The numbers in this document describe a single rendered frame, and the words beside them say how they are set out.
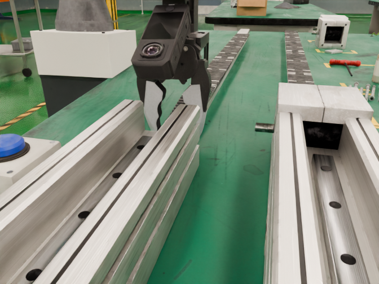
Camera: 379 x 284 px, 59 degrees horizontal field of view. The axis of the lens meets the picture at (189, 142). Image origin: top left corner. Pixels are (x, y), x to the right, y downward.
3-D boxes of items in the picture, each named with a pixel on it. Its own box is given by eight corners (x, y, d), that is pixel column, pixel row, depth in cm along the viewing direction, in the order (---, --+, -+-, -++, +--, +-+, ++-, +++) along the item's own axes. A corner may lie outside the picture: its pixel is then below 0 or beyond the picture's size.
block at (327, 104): (254, 142, 50) (260, 80, 46) (343, 151, 48) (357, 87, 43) (250, 173, 42) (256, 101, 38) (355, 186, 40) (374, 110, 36)
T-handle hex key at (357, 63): (328, 63, 97) (329, 58, 96) (360, 66, 95) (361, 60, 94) (333, 78, 84) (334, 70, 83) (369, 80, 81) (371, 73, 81)
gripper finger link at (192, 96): (219, 128, 53) (207, 71, 50) (212, 143, 48) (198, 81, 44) (200, 130, 54) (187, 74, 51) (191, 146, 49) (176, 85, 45)
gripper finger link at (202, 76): (217, 107, 47) (205, 44, 44) (215, 111, 46) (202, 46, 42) (185, 111, 49) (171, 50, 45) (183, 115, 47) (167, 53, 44)
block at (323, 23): (308, 43, 129) (312, 17, 125) (339, 44, 127) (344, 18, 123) (311, 48, 120) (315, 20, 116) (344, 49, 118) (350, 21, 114)
